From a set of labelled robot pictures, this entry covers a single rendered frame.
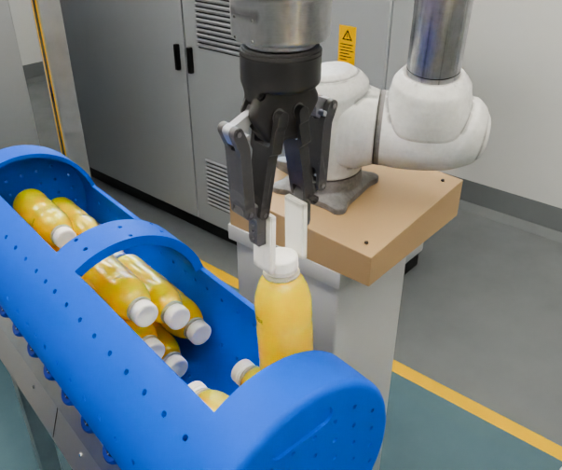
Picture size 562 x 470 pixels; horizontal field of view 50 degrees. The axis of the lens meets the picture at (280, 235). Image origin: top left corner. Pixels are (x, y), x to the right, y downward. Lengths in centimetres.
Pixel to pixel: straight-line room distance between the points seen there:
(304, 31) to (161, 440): 44
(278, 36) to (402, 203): 85
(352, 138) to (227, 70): 162
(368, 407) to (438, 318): 207
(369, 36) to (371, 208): 108
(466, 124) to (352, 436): 68
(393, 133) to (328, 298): 37
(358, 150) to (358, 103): 9
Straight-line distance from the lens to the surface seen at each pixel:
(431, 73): 117
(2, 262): 106
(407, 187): 139
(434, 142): 121
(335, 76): 122
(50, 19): 186
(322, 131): 62
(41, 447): 187
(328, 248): 122
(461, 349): 266
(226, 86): 282
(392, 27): 226
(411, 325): 273
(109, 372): 78
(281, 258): 66
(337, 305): 130
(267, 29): 52
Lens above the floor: 170
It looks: 31 degrees down
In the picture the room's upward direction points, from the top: straight up
